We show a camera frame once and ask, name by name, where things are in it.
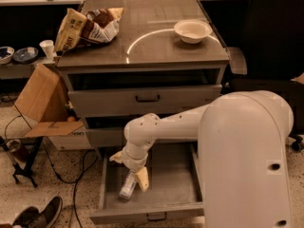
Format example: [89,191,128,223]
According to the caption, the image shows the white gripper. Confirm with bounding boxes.
[109,144,149,192]

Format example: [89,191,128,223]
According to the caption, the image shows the clear plastic water bottle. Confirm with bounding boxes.
[119,172,137,200]

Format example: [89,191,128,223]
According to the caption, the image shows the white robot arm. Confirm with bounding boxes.
[112,90,294,228]

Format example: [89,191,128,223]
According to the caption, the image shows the grey middle drawer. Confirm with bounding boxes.
[84,117,210,148]

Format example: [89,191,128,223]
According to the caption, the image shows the grey drawer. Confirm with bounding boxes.
[68,85,221,117]
[84,117,210,148]
[90,142,203,225]

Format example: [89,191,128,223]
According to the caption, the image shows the grey bottom drawer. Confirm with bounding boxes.
[90,142,203,225]

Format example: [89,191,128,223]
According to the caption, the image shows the grey top drawer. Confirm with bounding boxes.
[68,85,221,117]

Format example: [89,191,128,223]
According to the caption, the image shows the grey drawer cabinet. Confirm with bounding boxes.
[58,0,228,133]

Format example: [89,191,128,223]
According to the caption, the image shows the white cardboard box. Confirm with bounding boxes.
[49,126,92,151]

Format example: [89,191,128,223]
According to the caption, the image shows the black metal stand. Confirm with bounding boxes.
[0,137,42,188]

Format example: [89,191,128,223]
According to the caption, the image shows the brown cardboard box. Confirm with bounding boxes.
[14,64,84,137]

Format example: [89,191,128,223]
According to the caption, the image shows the dark grey shoe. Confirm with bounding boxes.
[12,196,63,228]

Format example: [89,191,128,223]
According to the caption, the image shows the yellow brown chip bag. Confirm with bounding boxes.
[54,8,124,52]

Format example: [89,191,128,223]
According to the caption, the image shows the white paper cup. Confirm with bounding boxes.
[39,40,54,60]

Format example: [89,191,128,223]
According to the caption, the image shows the blue patterned bowl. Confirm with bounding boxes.
[13,47,39,64]

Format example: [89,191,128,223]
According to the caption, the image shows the white blue bowl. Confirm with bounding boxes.
[0,47,14,65]

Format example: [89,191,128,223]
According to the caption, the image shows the black office chair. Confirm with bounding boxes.
[222,0,304,151]

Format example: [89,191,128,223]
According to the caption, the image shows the black floor cable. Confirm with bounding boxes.
[0,92,99,228]

